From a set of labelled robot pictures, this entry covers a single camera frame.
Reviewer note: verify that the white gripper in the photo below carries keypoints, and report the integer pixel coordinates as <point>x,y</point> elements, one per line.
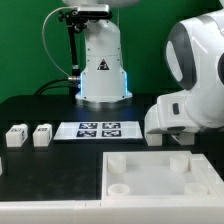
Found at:
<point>170,115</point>

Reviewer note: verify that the white square tabletop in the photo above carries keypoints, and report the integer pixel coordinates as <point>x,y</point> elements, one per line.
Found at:
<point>159,174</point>

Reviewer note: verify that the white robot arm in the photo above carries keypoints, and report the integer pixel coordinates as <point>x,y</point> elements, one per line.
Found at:
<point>195,57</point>

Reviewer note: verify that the white marker sheet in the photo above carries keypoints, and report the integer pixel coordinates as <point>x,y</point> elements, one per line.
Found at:
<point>98,130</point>

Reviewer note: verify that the white part at left edge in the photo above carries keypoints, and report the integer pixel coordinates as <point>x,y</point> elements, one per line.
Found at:
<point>1,169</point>

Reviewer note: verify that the white L-shaped obstacle wall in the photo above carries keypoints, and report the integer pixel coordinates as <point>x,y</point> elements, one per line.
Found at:
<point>189,210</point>

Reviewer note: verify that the black camera on stand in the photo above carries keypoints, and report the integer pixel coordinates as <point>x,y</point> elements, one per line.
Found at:
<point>76,21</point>

